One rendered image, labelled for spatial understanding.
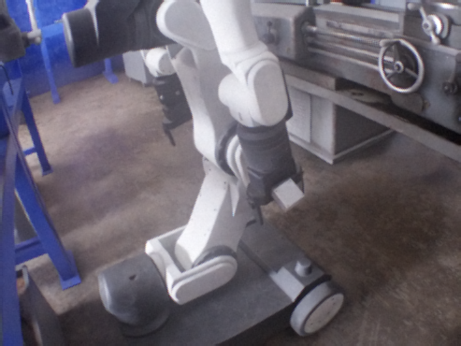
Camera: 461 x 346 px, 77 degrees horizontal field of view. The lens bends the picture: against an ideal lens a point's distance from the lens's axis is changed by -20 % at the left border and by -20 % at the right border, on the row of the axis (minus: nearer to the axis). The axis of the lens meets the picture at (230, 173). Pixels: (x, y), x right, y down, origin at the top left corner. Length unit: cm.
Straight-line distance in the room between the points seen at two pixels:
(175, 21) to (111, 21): 12
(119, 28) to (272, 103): 30
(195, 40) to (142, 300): 64
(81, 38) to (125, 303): 65
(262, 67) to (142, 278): 62
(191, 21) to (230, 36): 16
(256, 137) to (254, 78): 12
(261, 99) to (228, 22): 13
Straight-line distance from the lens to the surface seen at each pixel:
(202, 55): 69
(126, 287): 92
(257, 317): 100
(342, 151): 201
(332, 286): 105
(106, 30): 64
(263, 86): 53
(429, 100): 134
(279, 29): 188
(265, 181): 65
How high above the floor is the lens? 100
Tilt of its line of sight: 32 degrees down
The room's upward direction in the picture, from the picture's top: 6 degrees counter-clockwise
